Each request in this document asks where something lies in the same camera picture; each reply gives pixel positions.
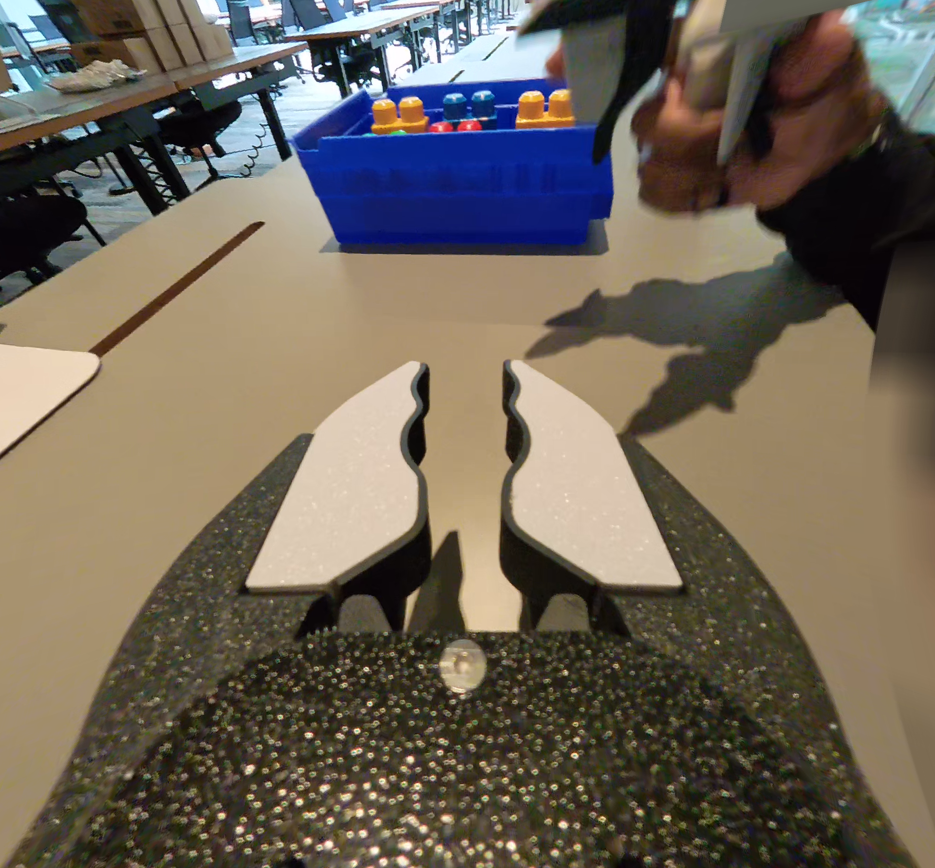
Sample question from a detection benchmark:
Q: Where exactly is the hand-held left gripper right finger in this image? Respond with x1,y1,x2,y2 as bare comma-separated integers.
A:
500,359,685,595

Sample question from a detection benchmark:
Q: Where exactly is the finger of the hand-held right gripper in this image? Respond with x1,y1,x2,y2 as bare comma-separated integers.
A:
562,4,667,163
515,0,692,34

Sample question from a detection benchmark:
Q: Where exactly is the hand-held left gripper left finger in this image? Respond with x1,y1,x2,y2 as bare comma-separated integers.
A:
244,360,432,595

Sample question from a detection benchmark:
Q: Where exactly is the yellow two-stud mega block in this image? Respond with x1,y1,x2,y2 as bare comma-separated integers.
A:
515,88,576,130
370,97,430,135

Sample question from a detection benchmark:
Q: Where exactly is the blue plastic bin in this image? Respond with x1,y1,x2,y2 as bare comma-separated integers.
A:
291,79,615,246

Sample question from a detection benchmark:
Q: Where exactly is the blue two-stud mega block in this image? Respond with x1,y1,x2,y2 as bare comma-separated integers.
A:
441,92,499,130

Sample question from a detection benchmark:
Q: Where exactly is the person's right hand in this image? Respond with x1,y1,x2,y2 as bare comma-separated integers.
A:
632,13,890,213

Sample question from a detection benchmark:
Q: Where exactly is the wooden office desk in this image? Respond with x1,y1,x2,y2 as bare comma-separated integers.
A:
285,6,428,98
0,42,308,215

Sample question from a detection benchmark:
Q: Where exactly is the row of office chairs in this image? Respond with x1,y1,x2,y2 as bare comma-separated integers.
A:
212,0,454,32

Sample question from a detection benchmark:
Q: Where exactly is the white flat board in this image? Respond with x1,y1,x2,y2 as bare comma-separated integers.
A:
0,344,101,458

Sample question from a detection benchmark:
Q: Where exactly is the black office chair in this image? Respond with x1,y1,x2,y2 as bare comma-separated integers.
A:
0,192,107,284
157,99,242,175

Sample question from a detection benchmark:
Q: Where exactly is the stack of cardboard boxes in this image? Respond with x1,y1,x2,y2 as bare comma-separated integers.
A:
66,0,235,76

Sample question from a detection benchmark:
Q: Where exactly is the crumpled white plastic bag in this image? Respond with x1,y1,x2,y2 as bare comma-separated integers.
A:
47,58,147,93

